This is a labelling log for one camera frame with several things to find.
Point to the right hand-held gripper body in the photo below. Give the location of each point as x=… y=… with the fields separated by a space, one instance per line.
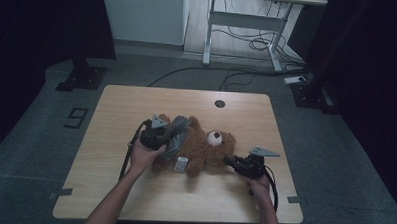
x=253 y=167

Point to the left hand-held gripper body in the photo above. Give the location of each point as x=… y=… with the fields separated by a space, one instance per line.
x=154 y=137

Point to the grey towel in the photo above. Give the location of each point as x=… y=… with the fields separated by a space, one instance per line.
x=181 y=124

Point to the brown teddy bear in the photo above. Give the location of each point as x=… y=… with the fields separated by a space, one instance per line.
x=198 y=148

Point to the person's right hand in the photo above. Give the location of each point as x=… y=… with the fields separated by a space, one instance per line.
x=260 y=189

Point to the person's left hand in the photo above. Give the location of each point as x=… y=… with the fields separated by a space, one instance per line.
x=143 y=158

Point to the grey tape strip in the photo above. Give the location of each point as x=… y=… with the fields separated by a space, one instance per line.
x=295 y=199
x=62 y=193

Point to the round black table grommet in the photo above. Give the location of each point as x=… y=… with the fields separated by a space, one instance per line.
x=219 y=104

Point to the white power strip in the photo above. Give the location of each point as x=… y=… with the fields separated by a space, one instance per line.
x=294 y=80

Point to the white cabinet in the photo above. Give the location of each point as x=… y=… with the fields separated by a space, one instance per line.
x=143 y=13

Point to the dark curtain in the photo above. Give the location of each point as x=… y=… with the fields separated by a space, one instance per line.
x=371 y=64
x=39 y=26

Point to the black stand base plate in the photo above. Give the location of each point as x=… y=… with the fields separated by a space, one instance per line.
x=307 y=95
x=84 y=78

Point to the white desk frame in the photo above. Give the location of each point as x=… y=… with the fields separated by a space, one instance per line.
x=246 y=20

